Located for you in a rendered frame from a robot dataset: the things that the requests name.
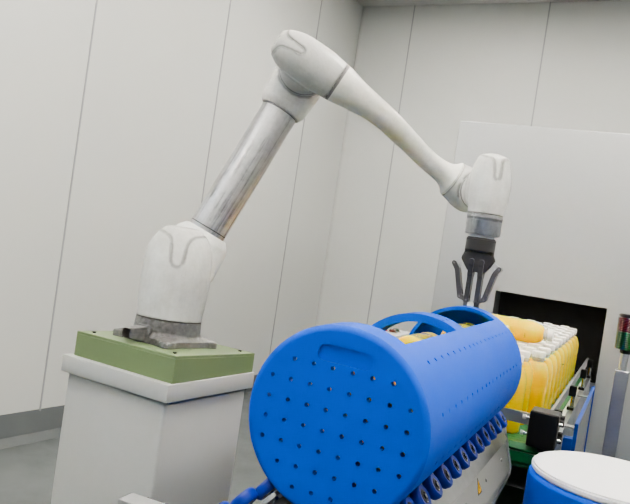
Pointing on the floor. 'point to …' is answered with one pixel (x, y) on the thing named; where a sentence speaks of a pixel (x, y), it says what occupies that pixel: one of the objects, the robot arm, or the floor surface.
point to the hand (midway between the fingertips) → (469, 315)
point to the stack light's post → (615, 413)
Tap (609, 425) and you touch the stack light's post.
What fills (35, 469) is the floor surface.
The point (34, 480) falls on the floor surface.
